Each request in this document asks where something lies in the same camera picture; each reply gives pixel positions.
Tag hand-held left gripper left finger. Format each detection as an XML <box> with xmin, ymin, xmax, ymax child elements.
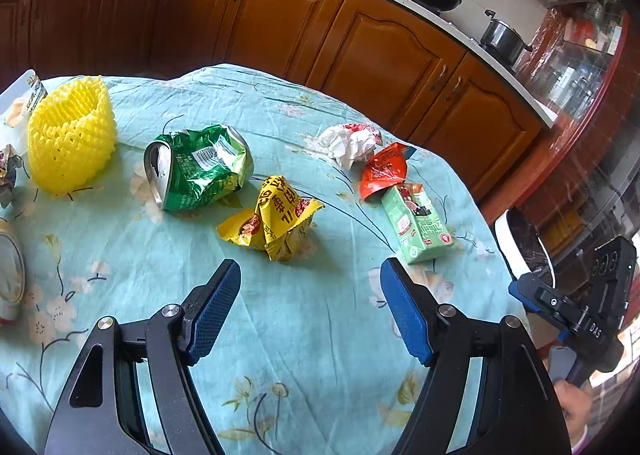
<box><xmin>44</xmin><ymin>258</ymin><xmax>242</xmax><ymax>455</ymax></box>

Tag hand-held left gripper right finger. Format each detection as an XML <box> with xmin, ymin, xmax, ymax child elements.
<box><xmin>380</xmin><ymin>257</ymin><xmax>572</xmax><ymax>455</ymax></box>

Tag white bin with black bag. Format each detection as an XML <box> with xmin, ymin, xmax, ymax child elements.
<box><xmin>494</xmin><ymin>209</ymin><xmax>558</xmax><ymax>292</ymax></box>

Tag yellow snack wrapper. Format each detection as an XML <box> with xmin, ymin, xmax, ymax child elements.
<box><xmin>216</xmin><ymin>176</ymin><xmax>326</xmax><ymax>263</ymax></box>

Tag person's right hand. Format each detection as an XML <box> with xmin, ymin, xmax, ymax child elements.
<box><xmin>552</xmin><ymin>377</ymin><xmax>596</xmax><ymax>438</ymax></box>

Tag green drink carton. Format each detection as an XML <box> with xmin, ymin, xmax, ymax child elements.
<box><xmin>381</xmin><ymin>183</ymin><xmax>456</xmax><ymax>266</ymax></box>

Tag light blue floral tablecloth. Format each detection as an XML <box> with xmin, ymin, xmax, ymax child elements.
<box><xmin>0</xmin><ymin>64</ymin><xmax>521</xmax><ymax>455</ymax></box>

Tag red foil wrapper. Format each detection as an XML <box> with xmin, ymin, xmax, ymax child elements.
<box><xmin>360</xmin><ymin>142</ymin><xmax>417</xmax><ymax>203</ymax></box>

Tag crushed green can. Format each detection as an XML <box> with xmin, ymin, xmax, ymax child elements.
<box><xmin>143</xmin><ymin>125</ymin><xmax>254</xmax><ymax>212</ymax></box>

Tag crumpled white wrapper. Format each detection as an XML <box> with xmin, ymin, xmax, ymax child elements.
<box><xmin>317</xmin><ymin>123</ymin><xmax>383</xmax><ymax>170</ymax></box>

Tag crushed red can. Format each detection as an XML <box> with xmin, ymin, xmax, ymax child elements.
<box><xmin>0</xmin><ymin>218</ymin><xmax>27</xmax><ymax>323</ymax></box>

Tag glass door cabinet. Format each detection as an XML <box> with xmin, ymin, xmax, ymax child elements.
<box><xmin>515</xmin><ymin>0</ymin><xmax>640</xmax><ymax>286</ymax></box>

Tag yellow foam fruit net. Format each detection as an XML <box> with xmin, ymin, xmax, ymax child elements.
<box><xmin>27</xmin><ymin>76</ymin><xmax>117</xmax><ymax>196</ymax></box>

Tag dark crumpled wrapper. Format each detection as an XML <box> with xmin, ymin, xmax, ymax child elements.
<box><xmin>0</xmin><ymin>144</ymin><xmax>23</xmax><ymax>208</ymax></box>

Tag steel cooking pot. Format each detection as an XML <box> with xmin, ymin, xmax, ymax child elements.
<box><xmin>480</xmin><ymin>10</ymin><xmax>533</xmax><ymax>64</ymax></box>

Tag wooden base cabinets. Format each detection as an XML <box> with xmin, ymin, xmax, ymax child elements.
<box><xmin>0</xmin><ymin>0</ymin><xmax>546</xmax><ymax>220</ymax></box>

